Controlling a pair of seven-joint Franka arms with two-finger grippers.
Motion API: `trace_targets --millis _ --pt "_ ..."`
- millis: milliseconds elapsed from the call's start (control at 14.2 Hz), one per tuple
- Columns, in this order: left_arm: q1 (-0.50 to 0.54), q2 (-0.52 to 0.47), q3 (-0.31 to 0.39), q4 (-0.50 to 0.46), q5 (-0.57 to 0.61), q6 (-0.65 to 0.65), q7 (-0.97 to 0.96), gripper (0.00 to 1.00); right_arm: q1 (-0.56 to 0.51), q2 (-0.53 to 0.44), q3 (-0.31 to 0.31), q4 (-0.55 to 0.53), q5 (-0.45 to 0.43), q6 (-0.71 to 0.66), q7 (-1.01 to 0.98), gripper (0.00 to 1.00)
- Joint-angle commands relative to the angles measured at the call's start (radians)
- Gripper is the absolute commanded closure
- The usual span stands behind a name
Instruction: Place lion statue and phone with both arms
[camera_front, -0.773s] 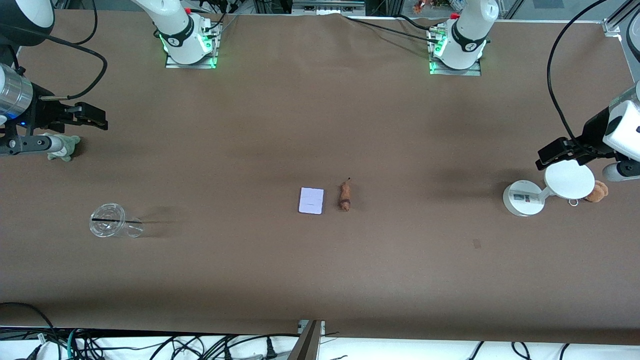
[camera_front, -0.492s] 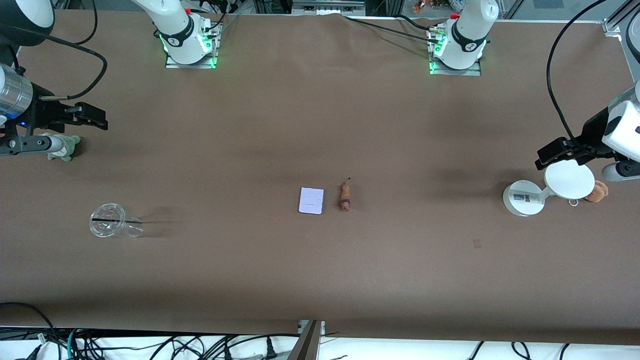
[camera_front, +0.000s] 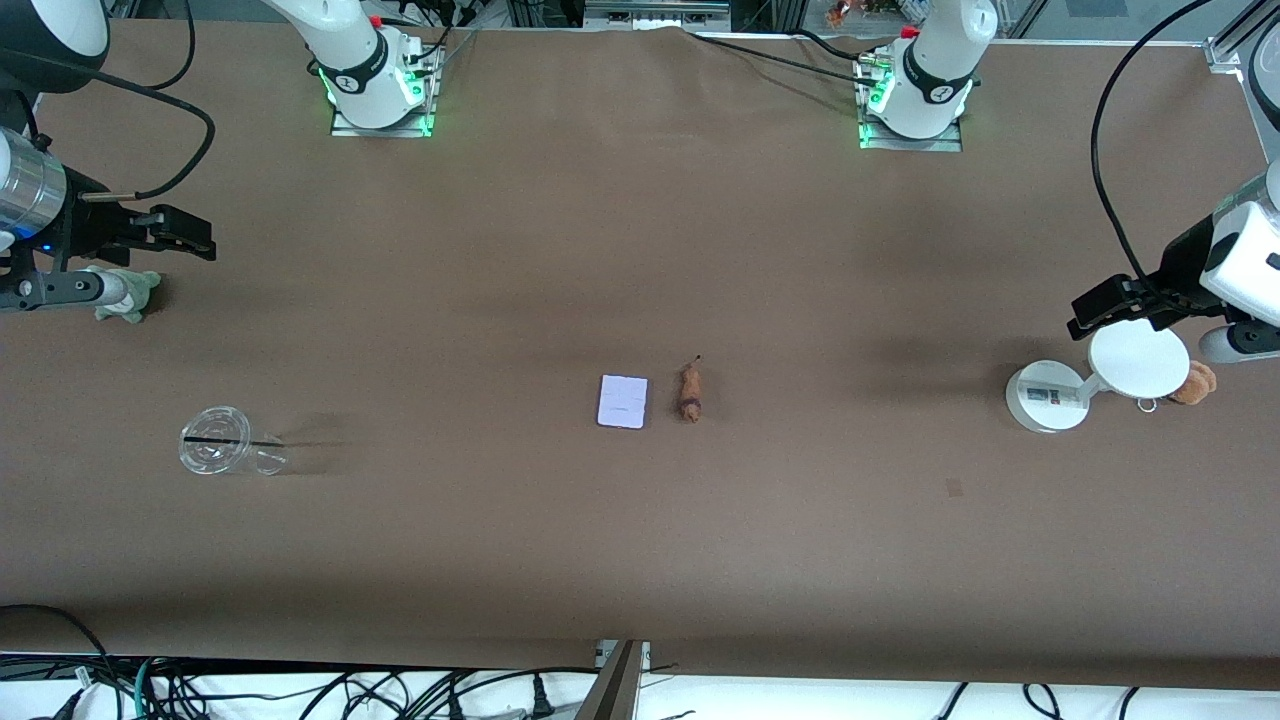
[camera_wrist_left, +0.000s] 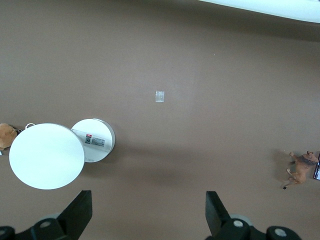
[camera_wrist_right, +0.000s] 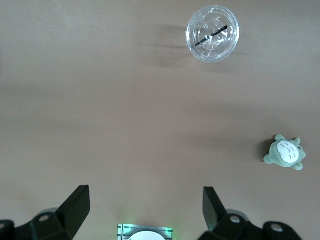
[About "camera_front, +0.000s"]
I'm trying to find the brown bear plush keychain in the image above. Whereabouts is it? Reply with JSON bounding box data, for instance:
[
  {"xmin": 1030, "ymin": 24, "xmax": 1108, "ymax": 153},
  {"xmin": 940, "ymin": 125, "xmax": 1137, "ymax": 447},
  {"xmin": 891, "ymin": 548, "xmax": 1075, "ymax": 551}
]
[{"xmin": 1137, "ymin": 360, "xmax": 1219, "ymax": 413}]

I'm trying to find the black looped floor cable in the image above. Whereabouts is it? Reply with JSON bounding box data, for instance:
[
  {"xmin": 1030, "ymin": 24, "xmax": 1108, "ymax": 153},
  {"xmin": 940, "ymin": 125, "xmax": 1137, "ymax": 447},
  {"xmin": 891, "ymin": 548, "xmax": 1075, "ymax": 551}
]
[{"xmin": 0, "ymin": 602, "xmax": 114, "ymax": 701}]

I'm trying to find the short black base cable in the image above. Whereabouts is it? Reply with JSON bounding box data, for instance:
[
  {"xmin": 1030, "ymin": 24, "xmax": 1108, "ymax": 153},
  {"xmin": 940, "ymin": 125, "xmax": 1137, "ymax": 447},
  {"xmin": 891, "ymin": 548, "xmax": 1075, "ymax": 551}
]
[{"xmin": 793, "ymin": 28, "xmax": 883, "ymax": 61}]

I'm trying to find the clear plastic cup with lid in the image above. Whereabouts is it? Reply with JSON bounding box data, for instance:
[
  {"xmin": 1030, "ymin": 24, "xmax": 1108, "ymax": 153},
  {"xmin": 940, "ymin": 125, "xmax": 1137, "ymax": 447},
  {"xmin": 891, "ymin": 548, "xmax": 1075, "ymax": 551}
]
[{"xmin": 178, "ymin": 405, "xmax": 289, "ymax": 477}]

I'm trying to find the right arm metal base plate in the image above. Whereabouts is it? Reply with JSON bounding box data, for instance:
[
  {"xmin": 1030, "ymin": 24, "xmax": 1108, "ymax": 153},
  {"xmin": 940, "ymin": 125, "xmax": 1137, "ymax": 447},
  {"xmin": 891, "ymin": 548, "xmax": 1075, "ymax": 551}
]
[{"xmin": 328, "ymin": 40, "xmax": 438, "ymax": 140}]

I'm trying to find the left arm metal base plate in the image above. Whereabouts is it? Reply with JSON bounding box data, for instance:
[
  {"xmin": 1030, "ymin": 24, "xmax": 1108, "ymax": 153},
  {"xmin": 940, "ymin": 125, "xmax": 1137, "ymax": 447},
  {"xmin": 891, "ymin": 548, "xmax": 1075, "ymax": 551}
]
[{"xmin": 856, "ymin": 52, "xmax": 964, "ymax": 154}]

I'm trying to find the black cable bundle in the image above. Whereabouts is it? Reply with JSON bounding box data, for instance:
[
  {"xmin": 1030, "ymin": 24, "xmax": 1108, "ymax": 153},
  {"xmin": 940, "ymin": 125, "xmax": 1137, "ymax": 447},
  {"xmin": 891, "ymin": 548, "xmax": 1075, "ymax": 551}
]
[{"xmin": 380, "ymin": 0, "xmax": 479, "ymax": 63}]

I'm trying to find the small brown lion statue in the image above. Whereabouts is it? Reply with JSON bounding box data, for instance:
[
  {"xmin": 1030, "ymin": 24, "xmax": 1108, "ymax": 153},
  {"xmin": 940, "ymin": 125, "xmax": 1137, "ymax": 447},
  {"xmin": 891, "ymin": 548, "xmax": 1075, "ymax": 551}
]
[{"xmin": 677, "ymin": 354, "xmax": 704, "ymax": 424}]

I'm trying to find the metal camera post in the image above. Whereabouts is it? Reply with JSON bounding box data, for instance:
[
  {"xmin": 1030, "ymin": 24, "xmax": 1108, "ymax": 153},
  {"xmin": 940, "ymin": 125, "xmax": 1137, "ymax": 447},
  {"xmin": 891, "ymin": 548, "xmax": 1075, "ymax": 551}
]
[{"xmin": 575, "ymin": 640, "xmax": 653, "ymax": 720}]

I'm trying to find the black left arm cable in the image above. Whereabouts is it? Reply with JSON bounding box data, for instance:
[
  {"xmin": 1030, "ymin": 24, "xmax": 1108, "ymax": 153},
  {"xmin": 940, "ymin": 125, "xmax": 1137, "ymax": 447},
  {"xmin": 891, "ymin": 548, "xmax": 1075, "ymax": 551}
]
[{"xmin": 1089, "ymin": 0, "xmax": 1217, "ymax": 297}]

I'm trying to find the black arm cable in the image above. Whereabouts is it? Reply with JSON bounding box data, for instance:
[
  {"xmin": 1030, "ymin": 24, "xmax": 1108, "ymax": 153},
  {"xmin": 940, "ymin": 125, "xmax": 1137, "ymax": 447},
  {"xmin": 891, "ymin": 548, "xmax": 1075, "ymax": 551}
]
[
  {"xmin": 0, "ymin": 0, "xmax": 218, "ymax": 202},
  {"xmin": 1089, "ymin": 0, "xmax": 1217, "ymax": 297}
]

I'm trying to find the brown table cover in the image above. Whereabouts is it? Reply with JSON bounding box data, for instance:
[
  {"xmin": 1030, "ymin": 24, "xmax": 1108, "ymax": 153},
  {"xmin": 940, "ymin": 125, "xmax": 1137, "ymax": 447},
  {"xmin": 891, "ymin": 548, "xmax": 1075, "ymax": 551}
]
[{"xmin": 0, "ymin": 20, "xmax": 1280, "ymax": 691}]

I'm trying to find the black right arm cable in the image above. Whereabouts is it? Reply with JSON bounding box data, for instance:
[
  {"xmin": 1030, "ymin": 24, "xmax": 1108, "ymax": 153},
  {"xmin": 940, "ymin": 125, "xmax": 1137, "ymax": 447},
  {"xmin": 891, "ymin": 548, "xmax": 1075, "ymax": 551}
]
[{"xmin": 0, "ymin": 0, "xmax": 218, "ymax": 202}]

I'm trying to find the grey-green Totoro plush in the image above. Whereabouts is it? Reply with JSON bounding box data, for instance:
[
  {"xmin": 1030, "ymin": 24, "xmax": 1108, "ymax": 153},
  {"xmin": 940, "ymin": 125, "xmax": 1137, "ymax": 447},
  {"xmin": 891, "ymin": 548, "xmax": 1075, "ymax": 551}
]
[{"xmin": 94, "ymin": 270, "xmax": 162, "ymax": 324}]

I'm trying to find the aluminium corner profile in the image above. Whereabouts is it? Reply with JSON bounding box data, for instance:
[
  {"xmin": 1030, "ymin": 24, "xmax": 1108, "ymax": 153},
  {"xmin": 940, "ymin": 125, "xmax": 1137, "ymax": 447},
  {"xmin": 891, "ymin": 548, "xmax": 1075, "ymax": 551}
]
[{"xmin": 1203, "ymin": 0, "xmax": 1280, "ymax": 73}]

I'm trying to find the long black base cable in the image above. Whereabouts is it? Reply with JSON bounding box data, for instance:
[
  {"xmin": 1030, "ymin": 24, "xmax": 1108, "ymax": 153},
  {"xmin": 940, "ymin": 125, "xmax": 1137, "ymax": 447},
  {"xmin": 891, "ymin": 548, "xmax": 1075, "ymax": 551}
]
[{"xmin": 688, "ymin": 35, "xmax": 881, "ymax": 89}]

